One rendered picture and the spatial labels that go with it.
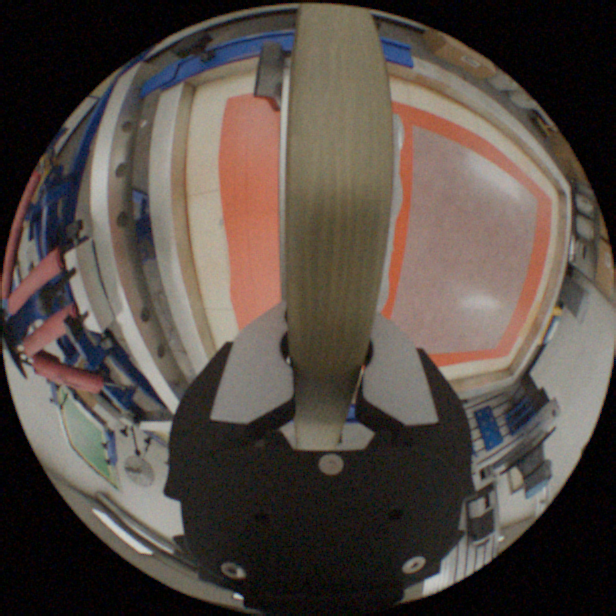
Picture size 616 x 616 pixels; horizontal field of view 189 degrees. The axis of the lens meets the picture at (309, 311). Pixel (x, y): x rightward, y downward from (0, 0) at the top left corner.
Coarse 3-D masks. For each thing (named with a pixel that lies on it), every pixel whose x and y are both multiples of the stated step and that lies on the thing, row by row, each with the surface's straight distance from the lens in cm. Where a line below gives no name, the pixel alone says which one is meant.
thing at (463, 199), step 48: (240, 96) 30; (240, 144) 26; (432, 144) 29; (480, 144) 35; (240, 192) 26; (432, 192) 28; (480, 192) 33; (528, 192) 45; (240, 240) 26; (432, 240) 28; (480, 240) 34; (528, 240) 45
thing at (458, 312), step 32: (256, 256) 26; (416, 256) 28; (256, 288) 28; (416, 288) 30; (448, 288) 33; (480, 288) 37; (512, 288) 45; (416, 320) 33; (448, 320) 36; (480, 320) 41; (512, 320) 51; (448, 352) 42; (480, 352) 49
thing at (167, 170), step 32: (256, 64) 30; (416, 64) 31; (192, 96) 33; (448, 96) 35; (480, 96) 37; (160, 128) 30; (512, 128) 40; (160, 160) 28; (544, 160) 49; (160, 192) 27; (160, 224) 28; (160, 256) 29; (192, 256) 30; (192, 288) 30; (192, 320) 30; (544, 320) 60; (192, 352) 35; (480, 384) 55
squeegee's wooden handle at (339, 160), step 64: (320, 64) 7; (384, 64) 8; (320, 128) 6; (384, 128) 6; (320, 192) 5; (384, 192) 6; (320, 256) 6; (384, 256) 6; (320, 320) 7; (320, 384) 9; (320, 448) 15
